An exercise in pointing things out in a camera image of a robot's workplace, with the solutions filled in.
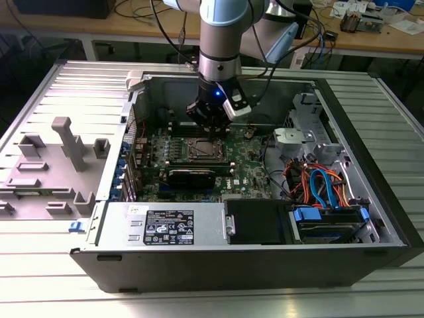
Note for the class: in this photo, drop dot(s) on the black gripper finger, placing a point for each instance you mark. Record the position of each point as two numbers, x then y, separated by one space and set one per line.
223 122
198 114

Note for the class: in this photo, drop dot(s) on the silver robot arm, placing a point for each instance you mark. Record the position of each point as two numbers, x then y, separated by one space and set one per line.
218 43

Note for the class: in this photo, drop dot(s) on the blue slot retainer clip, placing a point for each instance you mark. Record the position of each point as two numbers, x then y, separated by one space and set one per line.
119 179
125 149
122 164
116 193

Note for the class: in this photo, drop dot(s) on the green motherboard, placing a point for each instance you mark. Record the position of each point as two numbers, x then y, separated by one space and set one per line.
245 165

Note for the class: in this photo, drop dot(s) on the black graphics card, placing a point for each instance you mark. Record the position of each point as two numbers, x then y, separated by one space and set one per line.
189 180

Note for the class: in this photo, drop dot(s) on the grey case latch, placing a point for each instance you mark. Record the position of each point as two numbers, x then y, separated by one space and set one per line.
134 81

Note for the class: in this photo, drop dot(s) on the silver metal drive cage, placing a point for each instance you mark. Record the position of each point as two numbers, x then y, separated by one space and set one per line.
304 116

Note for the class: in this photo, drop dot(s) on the tall black box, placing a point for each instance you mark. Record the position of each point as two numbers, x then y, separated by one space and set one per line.
306 28

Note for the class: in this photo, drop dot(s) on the small black device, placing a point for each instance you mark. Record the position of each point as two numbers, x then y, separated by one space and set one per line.
332 35

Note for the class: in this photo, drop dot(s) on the grey power supply unit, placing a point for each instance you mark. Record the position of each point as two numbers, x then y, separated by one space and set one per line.
116 225

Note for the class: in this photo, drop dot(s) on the hard disk in blue carrier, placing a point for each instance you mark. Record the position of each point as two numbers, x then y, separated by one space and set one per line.
318 228

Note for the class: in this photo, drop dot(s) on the black and grey PC case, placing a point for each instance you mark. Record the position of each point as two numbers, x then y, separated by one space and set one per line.
215 268

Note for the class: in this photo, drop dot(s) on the wooden desk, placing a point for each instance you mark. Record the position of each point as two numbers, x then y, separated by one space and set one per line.
66 23

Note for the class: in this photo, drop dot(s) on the copper heat sink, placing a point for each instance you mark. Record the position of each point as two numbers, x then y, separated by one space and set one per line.
351 21

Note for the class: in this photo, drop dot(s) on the grey plastic parts rack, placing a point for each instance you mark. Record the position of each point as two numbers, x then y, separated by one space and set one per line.
49 179

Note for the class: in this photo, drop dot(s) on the large black box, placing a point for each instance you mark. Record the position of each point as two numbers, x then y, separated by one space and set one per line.
66 8

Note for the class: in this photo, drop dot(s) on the small blue plastic clip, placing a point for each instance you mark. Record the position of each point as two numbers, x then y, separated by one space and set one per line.
76 227

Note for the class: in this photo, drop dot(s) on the grey electronic device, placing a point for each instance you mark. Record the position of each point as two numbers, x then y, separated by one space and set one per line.
371 21

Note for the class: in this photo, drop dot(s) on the white paper sheet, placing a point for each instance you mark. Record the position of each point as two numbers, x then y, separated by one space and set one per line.
407 26

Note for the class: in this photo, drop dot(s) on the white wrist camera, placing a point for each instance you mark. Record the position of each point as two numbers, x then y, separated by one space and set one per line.
236 107

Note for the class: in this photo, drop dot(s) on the grey metal fan bracket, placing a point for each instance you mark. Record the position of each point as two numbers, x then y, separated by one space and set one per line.
288 136

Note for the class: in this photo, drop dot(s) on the silver hinge bracket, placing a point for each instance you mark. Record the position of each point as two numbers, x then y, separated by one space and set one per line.
230 225

